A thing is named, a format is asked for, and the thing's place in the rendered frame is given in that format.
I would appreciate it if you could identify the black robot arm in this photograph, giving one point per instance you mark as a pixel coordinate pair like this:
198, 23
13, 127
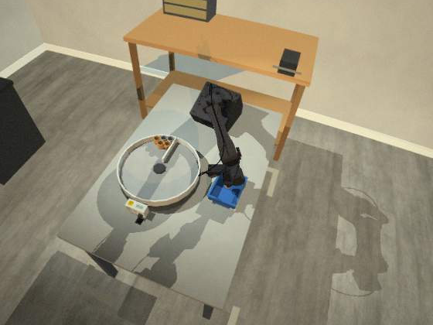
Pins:
231, 157

